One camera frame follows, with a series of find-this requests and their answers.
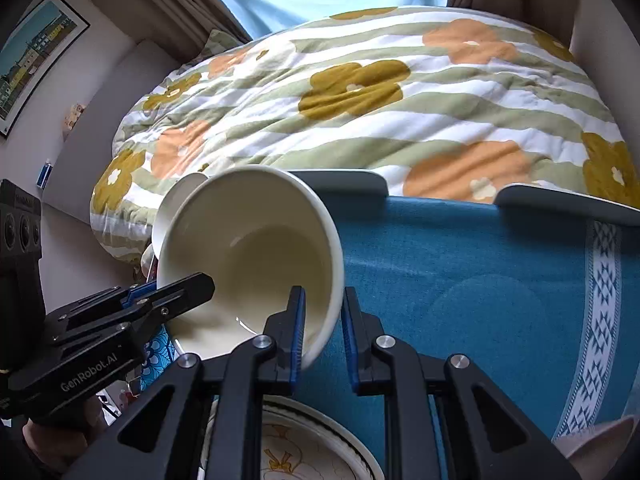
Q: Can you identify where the beige curtain left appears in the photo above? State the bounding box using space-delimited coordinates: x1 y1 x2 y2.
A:
96 0 254 64

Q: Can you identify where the person's left hand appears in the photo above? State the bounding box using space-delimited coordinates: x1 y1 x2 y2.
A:
22 396 107 472

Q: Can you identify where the floral striped duvet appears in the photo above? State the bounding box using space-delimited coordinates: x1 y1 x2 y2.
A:
90 6 639 264

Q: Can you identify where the cream ceramic bowl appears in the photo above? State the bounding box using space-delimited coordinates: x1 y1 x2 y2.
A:
157 166 345 368

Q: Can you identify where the blue item on headboard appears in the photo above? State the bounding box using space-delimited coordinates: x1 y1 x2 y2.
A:
36 160 53 190

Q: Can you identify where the grey folding tray table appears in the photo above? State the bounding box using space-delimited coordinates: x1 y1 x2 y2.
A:
293 165 639 228

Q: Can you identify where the pink peach bowl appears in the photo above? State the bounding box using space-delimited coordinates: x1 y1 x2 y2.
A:
554 416 638 480

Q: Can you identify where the oval plate with yellow print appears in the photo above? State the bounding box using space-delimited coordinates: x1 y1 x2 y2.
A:
199 393 386 480

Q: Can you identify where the grey bed headboard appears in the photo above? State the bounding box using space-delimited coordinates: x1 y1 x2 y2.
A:
42 40 179 224

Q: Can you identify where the blue patterned table cloth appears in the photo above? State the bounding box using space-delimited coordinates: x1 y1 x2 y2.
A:
295 193 639 479

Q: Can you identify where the black camera box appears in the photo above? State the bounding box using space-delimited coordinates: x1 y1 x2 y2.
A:
1 179 46 323

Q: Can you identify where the framed city picture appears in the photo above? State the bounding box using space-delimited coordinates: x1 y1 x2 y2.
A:
0 0 90 139

